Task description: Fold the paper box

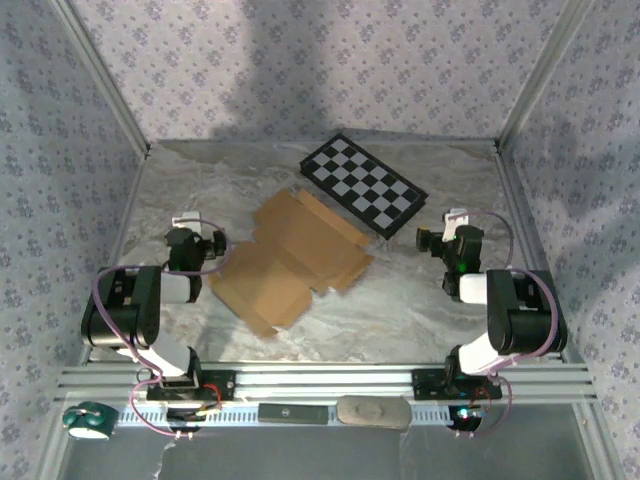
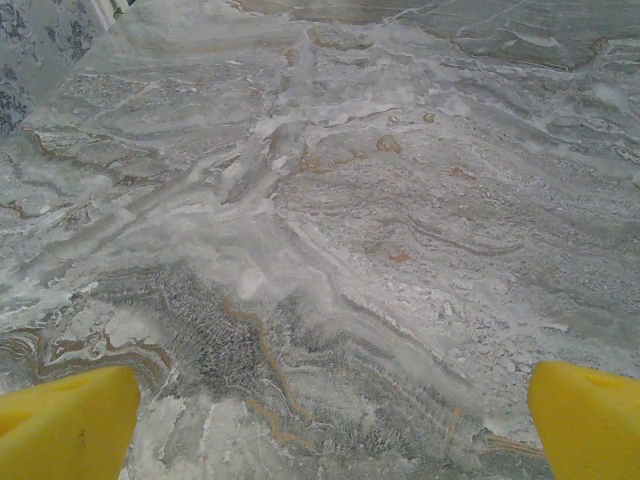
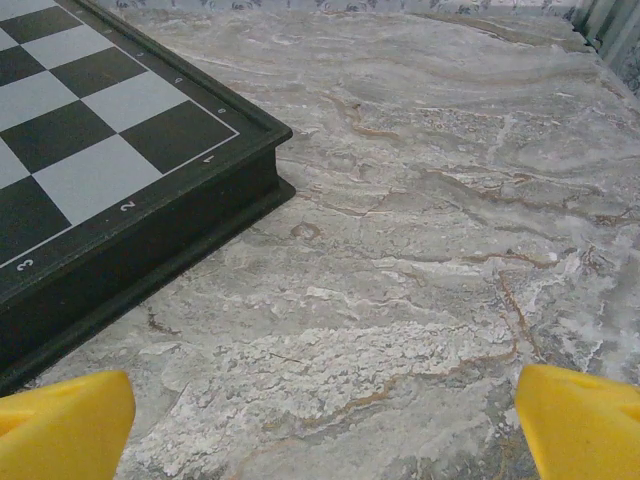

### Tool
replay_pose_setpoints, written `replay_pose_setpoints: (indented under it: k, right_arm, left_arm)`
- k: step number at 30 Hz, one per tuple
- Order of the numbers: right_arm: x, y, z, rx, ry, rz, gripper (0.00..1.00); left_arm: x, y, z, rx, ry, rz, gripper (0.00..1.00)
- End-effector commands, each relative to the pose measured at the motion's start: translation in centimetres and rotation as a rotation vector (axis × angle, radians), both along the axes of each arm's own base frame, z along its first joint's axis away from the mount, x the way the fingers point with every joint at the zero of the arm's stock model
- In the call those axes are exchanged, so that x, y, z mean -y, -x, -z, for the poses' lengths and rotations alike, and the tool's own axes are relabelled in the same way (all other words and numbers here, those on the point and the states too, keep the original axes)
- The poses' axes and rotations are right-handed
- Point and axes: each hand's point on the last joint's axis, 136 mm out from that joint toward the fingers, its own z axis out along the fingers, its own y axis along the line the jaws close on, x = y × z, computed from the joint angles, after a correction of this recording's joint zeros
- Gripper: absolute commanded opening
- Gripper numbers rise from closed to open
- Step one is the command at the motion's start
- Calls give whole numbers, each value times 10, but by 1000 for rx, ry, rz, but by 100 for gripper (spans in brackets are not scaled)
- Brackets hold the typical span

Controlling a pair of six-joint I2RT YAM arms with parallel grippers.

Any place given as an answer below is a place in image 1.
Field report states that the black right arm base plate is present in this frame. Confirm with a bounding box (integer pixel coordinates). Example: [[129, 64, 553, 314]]
[[410, 368, 503, 401]]

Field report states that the black and white checkerboard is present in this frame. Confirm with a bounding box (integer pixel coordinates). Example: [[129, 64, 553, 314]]
[[298, 132, 429, 241]]

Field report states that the black rectangular flat device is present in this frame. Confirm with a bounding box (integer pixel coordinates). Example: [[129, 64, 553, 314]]
[[257, 402, 331, 427]]

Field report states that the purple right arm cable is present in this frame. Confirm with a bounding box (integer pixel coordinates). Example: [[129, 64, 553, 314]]
[[462, 209, 560, 441]]

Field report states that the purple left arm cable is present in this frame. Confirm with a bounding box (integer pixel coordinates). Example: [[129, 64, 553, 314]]
[[93, 218, 232, 441]]

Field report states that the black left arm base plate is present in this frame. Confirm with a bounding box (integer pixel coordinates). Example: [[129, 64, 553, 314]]
[[146, 369, 237, 403]]

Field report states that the long aluminium base rail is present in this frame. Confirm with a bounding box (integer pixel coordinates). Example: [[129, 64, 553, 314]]
[[55, 363, 599, 404]]

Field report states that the aluminium corner post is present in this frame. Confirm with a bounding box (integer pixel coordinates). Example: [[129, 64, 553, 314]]
[[494, 0, 597, 151], [49, 0, 151, 159]]

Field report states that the brown cardboard paper box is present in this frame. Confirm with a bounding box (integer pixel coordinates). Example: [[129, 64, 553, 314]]
[[208, 188, 375, 339]]

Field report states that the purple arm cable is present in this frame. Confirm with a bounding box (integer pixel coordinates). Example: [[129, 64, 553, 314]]
[[462, 209, 560, 441], [93, 218, 232, 441]]

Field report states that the aluminium side rail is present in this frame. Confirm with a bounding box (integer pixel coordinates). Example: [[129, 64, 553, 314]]
[[492, 144, 586, 366]]

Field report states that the black controller board with LED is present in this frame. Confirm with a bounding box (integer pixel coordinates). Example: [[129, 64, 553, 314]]
[[448, 404, 485, 434]]

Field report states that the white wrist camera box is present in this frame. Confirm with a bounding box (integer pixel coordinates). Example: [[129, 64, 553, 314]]
[[443, 208, 470, 240], [172, 211, 202, 234]]

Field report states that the white slotted cable duct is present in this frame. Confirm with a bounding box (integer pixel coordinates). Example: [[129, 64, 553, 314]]
[[117, 403, 484, 427]]

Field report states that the green tape roll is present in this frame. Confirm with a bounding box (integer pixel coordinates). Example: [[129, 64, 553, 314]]
[[60, 402, 120, 442]]

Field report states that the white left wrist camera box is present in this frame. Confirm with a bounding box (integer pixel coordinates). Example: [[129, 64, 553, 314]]
[[172, 211, 202, 234]]

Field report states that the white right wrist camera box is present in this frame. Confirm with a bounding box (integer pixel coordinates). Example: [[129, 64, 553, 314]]
[[443, 208, 470, 240]]

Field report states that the grey oval metal plate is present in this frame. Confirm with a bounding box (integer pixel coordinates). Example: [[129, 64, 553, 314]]
[[335, 394, 413, 430]]

